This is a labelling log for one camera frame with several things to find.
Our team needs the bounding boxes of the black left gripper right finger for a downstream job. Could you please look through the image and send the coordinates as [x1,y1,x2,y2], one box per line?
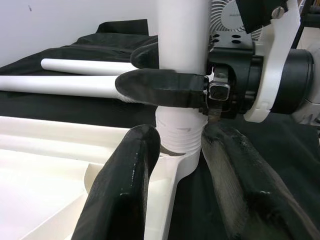
[201,124,320,240]

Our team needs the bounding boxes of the white plastic table leg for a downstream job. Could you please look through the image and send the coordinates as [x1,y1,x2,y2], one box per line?
[0,74,131,103]
[40,57,138,76]
[154,0,211,156]

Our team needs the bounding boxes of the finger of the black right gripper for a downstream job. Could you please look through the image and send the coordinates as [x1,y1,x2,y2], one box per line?
[114,68,210,116]
[130,41,161,70]

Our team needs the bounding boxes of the black tablecloth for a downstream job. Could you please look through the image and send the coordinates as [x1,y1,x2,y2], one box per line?
[0,18,320,240]

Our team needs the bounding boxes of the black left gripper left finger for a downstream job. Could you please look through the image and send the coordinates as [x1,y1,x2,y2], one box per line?
[71,124,161,240]

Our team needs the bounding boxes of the white plastic children table top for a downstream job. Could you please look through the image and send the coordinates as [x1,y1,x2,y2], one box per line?
[0,115,208,240]

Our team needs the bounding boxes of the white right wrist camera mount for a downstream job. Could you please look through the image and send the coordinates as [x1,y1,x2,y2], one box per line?
[232,0,302,125]

